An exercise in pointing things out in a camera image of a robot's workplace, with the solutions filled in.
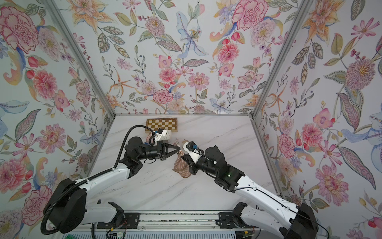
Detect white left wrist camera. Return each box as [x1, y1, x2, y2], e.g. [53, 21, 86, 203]
[155, 128, 172, 142]

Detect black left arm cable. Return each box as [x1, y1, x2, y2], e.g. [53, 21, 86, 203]
[40, 124, 156, 235]

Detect pink toy music box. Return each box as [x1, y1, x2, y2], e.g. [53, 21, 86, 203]
[146, 133, 155, 144]

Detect brown striped cloth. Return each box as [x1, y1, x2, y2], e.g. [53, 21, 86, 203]
[173, 151, 191, 178]

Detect wooden chessboard box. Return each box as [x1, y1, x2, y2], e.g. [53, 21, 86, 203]
[146, 118, 178, 132]

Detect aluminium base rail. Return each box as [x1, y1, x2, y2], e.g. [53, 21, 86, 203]
[47, 210, 299, 239]

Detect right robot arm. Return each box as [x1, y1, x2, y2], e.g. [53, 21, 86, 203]
[181, 141, 319, 239]

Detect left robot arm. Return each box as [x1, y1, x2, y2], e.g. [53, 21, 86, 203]
[40, 136, 181, 235]

